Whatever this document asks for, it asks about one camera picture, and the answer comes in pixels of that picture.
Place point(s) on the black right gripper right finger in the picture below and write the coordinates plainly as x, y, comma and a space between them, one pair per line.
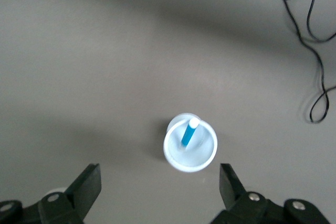
231, 184

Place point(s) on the translucent blue plastic cup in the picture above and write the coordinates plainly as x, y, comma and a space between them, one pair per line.
194, 158

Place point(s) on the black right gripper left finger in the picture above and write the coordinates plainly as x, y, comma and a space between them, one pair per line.
84, 184

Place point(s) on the blue marker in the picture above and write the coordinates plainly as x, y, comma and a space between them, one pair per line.
189, 134

